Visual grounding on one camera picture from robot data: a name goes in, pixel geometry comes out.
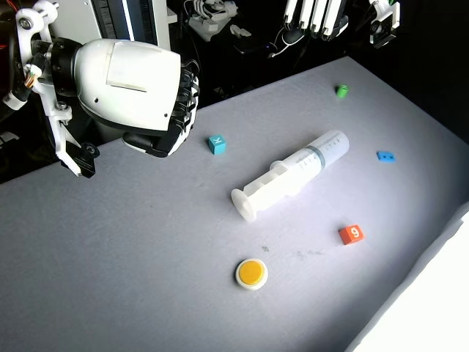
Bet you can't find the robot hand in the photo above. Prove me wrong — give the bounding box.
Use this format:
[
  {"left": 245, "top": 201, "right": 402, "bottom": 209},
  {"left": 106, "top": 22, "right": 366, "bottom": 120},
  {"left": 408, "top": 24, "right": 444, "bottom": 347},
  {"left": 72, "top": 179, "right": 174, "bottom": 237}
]
[
  {"left": 284, "top": 0, "right": 402, "bottom": 49},
  {"left": 73, "top": 38, "right": 202, "bottom": 159}
]

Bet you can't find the large clear plastic syringe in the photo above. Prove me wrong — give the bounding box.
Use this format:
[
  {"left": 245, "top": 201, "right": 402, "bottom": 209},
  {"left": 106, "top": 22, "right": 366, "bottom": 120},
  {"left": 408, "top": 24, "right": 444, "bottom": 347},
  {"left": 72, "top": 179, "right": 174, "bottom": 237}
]
[{"left": 230, "top": 129, "right": 351, "bottom": 223}]

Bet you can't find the small white plastic piece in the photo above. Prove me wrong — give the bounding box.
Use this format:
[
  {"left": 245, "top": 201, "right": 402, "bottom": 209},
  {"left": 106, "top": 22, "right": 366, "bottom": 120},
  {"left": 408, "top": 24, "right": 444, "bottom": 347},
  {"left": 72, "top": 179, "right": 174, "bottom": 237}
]
[{"left": 229, "top": 24, "right": 253, "bottom": 38}]

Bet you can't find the heap of white plastic parts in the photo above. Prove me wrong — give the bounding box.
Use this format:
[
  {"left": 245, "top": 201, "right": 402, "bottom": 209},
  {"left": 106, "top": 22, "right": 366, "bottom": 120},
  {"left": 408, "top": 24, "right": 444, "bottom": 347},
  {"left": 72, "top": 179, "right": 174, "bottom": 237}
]
[{"left": 185, "top": 0, "right": 239, "bottom": 42}]

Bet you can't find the blue letter K cube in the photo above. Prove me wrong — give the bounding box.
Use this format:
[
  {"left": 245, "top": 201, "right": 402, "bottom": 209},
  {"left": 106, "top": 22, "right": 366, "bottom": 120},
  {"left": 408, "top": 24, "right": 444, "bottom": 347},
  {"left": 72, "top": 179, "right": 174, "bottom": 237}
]
[{"left": 207, "top": 134, "right": 227, "bottom": 156}]

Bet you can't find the grey table cloth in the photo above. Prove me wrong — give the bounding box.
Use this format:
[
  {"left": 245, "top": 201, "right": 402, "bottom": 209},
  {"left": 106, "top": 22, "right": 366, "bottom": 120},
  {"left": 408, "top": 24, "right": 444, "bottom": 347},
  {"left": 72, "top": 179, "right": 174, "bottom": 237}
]
[{"left": 0, "top": 56, "right": 469, "bottom": 352}]

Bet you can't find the orange number cube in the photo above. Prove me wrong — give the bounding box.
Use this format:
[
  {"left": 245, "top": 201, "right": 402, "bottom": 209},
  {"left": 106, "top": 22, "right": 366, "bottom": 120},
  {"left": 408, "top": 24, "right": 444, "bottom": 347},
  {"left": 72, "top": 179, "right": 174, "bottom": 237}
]
[{"left": 338, "top": 224, "right": 366, "bottom": 246}]

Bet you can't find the yellow button with white rim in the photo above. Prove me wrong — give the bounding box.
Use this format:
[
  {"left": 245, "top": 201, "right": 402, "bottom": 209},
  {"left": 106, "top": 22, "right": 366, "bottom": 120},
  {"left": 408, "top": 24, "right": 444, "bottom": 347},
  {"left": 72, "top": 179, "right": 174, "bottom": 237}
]
[{"left": 235, "top": 257, "right": 269, "bottom": 292}]

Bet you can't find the white foam board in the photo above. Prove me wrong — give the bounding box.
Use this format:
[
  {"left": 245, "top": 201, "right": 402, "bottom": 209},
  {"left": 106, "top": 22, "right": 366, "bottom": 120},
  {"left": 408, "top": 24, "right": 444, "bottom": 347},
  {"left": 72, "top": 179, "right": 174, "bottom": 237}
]
[{"left": 344, "top": 201, "right": 469, "bottom": 352}]

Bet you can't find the white cable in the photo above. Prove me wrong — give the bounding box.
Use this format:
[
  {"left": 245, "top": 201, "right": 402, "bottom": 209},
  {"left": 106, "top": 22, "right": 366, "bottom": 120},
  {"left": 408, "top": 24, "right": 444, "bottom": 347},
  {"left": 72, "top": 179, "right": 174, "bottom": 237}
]
[{"left": 268, "top": 27, "right": 305, "bottom": 59}]

